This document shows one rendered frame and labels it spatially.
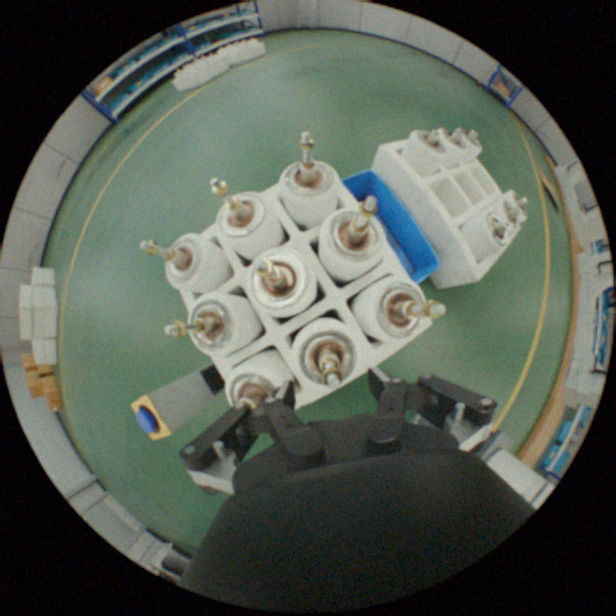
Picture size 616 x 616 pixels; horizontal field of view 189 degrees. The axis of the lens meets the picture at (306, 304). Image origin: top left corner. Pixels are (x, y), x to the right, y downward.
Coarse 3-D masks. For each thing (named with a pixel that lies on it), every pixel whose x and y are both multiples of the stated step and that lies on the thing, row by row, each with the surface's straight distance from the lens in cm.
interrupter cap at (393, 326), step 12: (384, 288) 25; (396, 288) 26; (408, 288) 27; (384, 300) 25; (396, 300) 26; (408, 300) 27; (420, 300) 28; (384, 312) 25; (384, 324) 25; (396, 324) 26; (408, 324) 27; (420, 324) 27; (396, 336) 26; (408, 336) 27
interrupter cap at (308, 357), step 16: (320, 336) 24; (336, 336) 24; (304, 352) 24; (320, 352) 24; (336, 352) 24; (352, 352) 24; (304, 368) 25; (320, 368) 25; (352, 368) 25; (320, 384) 25
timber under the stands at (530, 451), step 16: (560, 192) 383; (576, 240) 321; (576, 256) 278; (576, 272) 263; (576, 288) 251; (576, 304) 239; (576, 320) 232; (560, 368) 211; (560, 384) 205; (560, 400) 231; (544, 416) 199; (560, 416) 285; (544, 432) 221; (528, 448) 195; (528, 464) 247
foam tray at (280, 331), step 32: (288, 224) 35; (320, 224) 34; (384, 256) 34; (224, 288) 35; (320, 288) 37; (352, 288) 32; (288, 320) 42; (352, 320) 31; (256, 352) 33; (288, 352) 32; (384, 352) 34
